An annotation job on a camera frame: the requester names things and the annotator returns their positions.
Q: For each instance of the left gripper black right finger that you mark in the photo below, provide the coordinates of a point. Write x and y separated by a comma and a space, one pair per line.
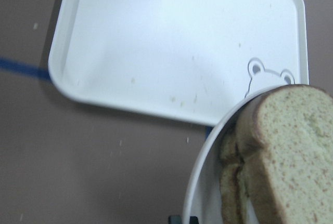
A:
193, 218

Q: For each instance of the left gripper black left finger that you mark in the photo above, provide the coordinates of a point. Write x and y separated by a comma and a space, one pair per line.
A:
175, 219

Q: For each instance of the round beige plate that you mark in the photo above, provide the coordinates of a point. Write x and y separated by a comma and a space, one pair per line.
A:
203, 161

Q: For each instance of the bread slice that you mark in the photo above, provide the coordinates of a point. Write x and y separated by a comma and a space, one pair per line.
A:
285, 140
232, 186

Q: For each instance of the cream bear tray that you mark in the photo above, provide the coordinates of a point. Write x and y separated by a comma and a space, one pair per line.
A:
187, 60

